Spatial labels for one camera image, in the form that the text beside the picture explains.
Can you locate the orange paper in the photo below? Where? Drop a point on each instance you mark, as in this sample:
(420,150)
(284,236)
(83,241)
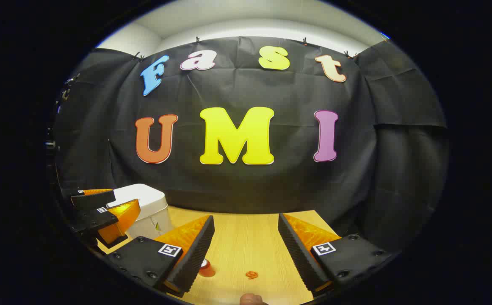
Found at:
(251,275)

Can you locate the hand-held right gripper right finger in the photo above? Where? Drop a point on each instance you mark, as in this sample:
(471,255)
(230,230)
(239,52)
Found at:
(297,250)

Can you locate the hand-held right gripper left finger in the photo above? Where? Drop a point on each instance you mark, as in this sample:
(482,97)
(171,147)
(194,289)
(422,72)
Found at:
(197,250)

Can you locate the wooden desktop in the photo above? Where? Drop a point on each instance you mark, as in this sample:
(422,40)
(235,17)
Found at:
(246,241)

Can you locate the white desktop garbage bin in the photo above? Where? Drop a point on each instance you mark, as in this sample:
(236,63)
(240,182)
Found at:
(148,203)

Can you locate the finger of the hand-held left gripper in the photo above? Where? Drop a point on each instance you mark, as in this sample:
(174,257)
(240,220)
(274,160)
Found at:
(98,219)
(95,199)

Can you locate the red pop can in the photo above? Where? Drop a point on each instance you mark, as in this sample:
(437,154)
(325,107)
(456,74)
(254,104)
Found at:
(208,269)

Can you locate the black backdrop cloth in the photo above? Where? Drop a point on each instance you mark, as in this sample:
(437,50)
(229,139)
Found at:
(271,190)

